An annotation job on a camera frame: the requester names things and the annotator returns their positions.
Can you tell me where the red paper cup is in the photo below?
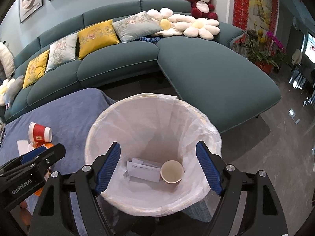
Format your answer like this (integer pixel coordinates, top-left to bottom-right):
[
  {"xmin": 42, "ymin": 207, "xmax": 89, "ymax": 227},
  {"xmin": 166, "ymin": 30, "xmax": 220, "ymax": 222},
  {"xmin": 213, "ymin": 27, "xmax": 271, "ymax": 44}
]
[
  {"xmin": 160, "ymin": 160, "xmax": 184, "ymax": 184},
  {"xmin": 28, "ymin": 122, "xmax": 52, "ymax": 143}
]

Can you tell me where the white paper receipt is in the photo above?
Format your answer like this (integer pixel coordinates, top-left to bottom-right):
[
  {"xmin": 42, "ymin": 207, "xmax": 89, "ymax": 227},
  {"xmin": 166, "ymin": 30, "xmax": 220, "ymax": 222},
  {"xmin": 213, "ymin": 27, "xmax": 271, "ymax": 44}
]
[{"xmin": 127, "ymin": 158, "xmax": 162, "ymax": 183}]

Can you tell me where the white tissue pile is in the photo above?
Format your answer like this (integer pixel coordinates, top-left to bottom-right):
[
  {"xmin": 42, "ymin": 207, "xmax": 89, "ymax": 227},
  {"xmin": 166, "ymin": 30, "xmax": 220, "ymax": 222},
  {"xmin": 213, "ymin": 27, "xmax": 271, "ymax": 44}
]
[{"xmin": 17, "ymin": 140, "xmax": 38, "ymax": 156}]

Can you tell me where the orange snack wrapper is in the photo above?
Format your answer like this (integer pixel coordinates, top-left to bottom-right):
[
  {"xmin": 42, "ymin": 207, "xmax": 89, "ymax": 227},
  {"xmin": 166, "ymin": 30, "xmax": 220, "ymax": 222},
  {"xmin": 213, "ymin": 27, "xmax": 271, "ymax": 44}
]
[{"xmin": 32, "ymin": 142, "xmax": 54, "ymax": 149}]

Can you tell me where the white lined trash bin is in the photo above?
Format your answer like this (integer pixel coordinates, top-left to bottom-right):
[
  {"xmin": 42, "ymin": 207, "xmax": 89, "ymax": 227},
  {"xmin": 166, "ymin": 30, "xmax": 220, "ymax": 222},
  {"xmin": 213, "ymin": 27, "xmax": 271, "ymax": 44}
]
[{"xmin": 85, "ymin": 93, "xmax": 221, "ymax": 216}]

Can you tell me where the blue velvet table cloth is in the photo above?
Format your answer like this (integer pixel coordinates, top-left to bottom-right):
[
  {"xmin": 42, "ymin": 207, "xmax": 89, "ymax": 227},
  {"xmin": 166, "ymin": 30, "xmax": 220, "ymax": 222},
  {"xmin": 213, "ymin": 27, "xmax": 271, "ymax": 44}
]
[{"xmin": 1, "ymin": 88, "xmax": 115, "ymax": 175}]

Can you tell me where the grey plush toy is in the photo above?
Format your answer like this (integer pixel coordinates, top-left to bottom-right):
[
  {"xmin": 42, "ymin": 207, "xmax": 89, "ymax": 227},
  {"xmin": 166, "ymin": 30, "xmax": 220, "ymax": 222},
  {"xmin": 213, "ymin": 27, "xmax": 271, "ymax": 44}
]
[{"xmin": 4, "ymin": 75, "xmax": 24, "ymax": 110}]

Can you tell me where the white daisy pillow left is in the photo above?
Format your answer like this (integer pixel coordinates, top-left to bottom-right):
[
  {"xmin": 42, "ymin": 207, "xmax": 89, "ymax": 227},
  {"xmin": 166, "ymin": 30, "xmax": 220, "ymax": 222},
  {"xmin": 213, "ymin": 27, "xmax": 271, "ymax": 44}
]
[{"xmin": 0, "ymin": 78, "xmax": 15, "ymax": 106}]

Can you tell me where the white daisy pillow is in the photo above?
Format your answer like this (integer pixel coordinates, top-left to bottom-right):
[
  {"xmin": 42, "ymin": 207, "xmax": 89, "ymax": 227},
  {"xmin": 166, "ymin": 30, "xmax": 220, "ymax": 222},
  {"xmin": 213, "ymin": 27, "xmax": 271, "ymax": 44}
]
[
  {"xmin": 147, "ymin": 7, "xmax": 183, "ymax": 37},
  {"xmin": 175, "ymin": 15, "xmax": 221, "ymax": 41},
  {"xmin": 0, "ymin": 78, "xmax": 15, "ymax": 106}
]

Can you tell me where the yellow cushion left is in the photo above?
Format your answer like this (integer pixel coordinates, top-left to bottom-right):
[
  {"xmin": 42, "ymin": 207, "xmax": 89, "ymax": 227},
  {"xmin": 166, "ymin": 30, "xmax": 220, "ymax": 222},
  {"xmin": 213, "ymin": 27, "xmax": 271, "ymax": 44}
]
[{"xmin": 22, "ymin": 50, "xmax": 50, "ymax": 89}]

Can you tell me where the yellow cushion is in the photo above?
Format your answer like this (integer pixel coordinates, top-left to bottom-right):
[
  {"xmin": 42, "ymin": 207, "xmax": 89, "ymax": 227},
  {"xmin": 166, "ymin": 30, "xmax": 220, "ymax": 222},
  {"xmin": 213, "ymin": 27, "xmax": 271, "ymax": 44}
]
[
  {"xmin": 22, "ymin": 50, "xmax": 50, "ymax": 89},
  {"xmin": 77, "ymin": 20, "xmax": 120, "ymax": 60}
]

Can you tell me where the white long plush toy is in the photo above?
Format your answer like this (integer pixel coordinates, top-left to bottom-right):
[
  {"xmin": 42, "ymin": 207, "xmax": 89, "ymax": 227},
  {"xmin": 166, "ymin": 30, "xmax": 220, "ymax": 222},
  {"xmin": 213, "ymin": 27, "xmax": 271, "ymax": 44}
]
[{"xmin": 0, "ymin": 42, "xmax": 15, "ymax": 79}]

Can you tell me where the light floral cushion left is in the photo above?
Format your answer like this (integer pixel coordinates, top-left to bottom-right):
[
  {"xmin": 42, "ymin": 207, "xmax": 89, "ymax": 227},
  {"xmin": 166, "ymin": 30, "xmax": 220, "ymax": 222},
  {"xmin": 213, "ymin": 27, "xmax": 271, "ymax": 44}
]
[{"xmin": 45, "ymin": 32, "xmax": 77, "ymax": 73}]

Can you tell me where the light floral cushion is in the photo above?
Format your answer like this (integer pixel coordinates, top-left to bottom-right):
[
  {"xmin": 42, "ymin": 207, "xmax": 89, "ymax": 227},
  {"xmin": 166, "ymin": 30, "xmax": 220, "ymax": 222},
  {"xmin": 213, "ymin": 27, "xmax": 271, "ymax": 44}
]
[
  {"xmin": 113, "ymin": 12, "xmax": 163, "ymax": 43},
  {"xmin": 45, "ymin": 32, "xmax": 77, "ymax": 73}
]

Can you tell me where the teal curved sectional sofa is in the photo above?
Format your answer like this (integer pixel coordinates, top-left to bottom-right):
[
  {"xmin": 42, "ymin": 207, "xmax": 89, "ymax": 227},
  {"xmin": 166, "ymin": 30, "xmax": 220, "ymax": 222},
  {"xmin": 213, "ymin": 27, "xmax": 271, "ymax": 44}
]
[{"xmin": 4, "ymin": 0, "xmax": 282, "ymax": 134}]

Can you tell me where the potted flower plant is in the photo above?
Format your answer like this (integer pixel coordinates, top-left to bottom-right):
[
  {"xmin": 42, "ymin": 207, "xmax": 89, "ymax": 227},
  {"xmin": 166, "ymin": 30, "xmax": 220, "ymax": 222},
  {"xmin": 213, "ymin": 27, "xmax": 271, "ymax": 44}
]
[{"xmin": 245, "ymin": 29, "xmax": 286, "ymax": 75}]

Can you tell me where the yellow cushion centre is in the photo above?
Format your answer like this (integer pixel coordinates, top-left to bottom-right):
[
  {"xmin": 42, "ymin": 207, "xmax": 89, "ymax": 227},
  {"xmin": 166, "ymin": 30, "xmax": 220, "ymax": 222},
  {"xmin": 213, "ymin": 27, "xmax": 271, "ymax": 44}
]
[{"xmin": 77, "ymin": 20, "xmax": 120, "ymax": 60}]

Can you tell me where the white daisy pillow outer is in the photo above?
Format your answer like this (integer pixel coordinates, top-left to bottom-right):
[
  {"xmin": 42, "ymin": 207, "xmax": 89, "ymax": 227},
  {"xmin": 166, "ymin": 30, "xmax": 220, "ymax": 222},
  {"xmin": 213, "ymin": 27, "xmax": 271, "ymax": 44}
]
[{"xmin": 175, "ymin": 15, "xmax": 221, "ymax": 41}]

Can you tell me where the blue patterned cloth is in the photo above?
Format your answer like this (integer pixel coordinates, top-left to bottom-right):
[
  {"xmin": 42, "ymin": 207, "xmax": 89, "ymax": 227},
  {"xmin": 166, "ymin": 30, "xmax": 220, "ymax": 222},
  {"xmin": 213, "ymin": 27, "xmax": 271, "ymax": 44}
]
[{"xmin": 137, "ymin": 36, "xmax": 161, "ymax": 44}]

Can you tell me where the white daisy pillow inner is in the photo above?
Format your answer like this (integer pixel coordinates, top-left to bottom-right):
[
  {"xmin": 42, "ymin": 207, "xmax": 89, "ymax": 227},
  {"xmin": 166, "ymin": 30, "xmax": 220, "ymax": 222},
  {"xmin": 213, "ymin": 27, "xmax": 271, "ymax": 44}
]
[{"xmin": 147, "ymin": 7, "xmax": 183, "ymax": 37}]

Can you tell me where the light floral cushion right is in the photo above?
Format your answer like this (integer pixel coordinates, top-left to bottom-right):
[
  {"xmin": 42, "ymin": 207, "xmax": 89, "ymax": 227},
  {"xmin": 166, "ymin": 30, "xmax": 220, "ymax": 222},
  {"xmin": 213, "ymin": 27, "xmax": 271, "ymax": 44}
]
[{"xmin": 113, "ymin": 12, "xmax": 163, "ymax": 43}]

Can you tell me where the red white teddy bear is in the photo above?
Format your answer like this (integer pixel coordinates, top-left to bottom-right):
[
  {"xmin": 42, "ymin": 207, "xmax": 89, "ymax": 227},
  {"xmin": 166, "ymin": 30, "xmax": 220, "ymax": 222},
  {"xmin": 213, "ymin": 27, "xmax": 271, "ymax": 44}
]
[{"xmin": 187, "ymin": 0, "xmax": 218, "ymax": 20}]

